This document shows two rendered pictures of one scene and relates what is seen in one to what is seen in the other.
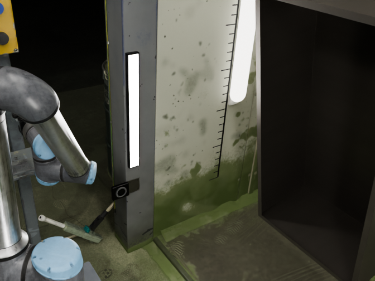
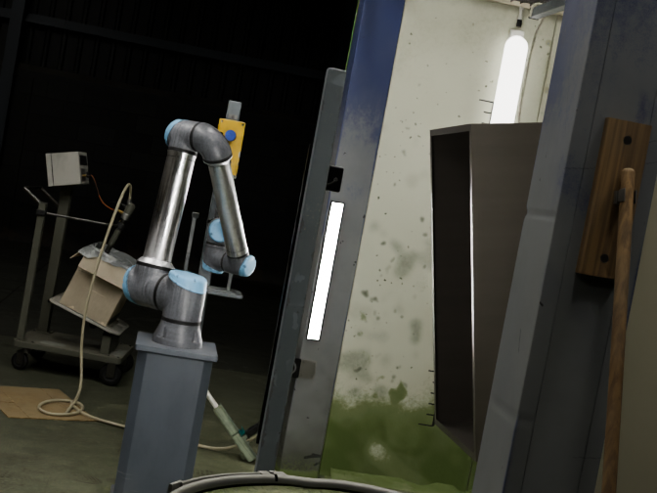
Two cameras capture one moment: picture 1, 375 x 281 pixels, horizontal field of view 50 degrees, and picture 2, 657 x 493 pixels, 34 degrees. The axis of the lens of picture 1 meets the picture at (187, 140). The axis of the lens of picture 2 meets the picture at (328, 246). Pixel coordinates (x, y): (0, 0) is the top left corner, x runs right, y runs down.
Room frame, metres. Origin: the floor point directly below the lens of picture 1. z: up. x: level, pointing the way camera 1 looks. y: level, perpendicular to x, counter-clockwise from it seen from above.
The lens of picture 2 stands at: (-2.52, -2.00, 1.33)
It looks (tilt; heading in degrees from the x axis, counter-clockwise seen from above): 3 degrees down; 28
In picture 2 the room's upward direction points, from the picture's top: 10 degrees clockwise
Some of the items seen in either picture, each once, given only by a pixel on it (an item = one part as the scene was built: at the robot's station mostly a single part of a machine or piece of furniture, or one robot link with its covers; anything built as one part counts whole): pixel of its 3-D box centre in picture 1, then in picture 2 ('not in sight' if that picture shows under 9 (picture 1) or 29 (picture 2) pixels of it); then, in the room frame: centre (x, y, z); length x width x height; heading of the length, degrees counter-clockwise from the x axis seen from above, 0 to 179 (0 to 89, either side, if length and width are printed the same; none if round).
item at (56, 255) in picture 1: (56, 269); (183, 294); (0.89, 0.40, 0.83); 0.17 x 0.15 x 0.18; 87
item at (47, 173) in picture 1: (49, 167); (216, 257); (1.27, 0.53, 0.96); 0.12 x 0.09 x 0.12; 87
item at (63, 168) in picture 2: not in sight; (82, 263); (2.44, 2.22, 0.64); 0.73 x 0.50 x 1.27; 120
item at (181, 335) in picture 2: not in sight; (179, 331); (0.89, 0.39, 0.69); 0.19 x 0.19 x 0.10
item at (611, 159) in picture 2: not in sight; (613, 199); (-0.50, -1.49, 1.40); 0.09 x 0.02 x 0.29; 127
